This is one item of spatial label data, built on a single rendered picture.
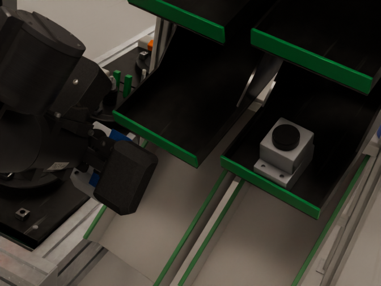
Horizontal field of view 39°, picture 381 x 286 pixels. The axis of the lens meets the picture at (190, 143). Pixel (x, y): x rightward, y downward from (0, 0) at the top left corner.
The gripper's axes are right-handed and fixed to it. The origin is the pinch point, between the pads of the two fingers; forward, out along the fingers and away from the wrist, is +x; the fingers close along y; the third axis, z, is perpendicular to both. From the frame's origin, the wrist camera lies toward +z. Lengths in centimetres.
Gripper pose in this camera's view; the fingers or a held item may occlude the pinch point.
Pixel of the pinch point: (98, 143)
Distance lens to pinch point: 57.0
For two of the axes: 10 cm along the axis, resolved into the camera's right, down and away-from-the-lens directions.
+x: 4.2, 0.4, 9.1
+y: -8.1, -4.4, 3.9
